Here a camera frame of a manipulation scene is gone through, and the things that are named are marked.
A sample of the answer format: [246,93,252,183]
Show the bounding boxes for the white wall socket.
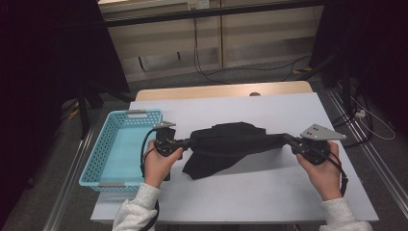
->
[187,0,211,11]

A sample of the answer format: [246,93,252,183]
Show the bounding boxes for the light blue perforated basket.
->
[78,109,166,193]

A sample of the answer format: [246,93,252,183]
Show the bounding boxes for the black stand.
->
[76,82,137,141]
[297,50,354,114]

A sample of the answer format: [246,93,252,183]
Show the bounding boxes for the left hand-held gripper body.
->
[153,120,186,158]

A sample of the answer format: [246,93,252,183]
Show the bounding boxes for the person's right hand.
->
[295,141,344,202]

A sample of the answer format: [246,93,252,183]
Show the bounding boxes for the yellow cable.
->
[61,100,80,121]

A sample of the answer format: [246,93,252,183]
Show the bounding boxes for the white cable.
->
[350,95,396,141]

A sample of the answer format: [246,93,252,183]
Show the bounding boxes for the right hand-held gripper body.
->
[290,123,347,167]

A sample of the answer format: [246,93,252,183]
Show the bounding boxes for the black pants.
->
[182,120,291,181]

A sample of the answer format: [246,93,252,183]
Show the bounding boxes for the black socket cable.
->
[191,16,233,86]

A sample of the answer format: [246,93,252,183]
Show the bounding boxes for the right hand-held gripper cable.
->
[320,149,349,197]

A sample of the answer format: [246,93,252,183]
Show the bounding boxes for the metal floor rail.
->
[326,89,408,210]
[42,127,94,231]

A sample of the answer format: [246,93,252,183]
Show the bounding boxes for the wooden table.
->
[90,80,379,225]

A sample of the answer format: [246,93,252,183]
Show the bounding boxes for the left hand-held gripper cable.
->
[140,128,161,231]

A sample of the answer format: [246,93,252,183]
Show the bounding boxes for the black looped cable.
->
[331,91,375,149]

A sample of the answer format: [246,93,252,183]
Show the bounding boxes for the black floor cable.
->
[205,55,312,79]

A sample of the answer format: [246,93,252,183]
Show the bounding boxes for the person's left hand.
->
[142,140,184,189]

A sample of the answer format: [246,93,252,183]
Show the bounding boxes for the hand-held gripper cable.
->
[140,128,161,231]
[320,149,349,197]

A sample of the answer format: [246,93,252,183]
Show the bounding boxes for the black curtain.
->
[0,0,130,222]
[309,0,408,136]

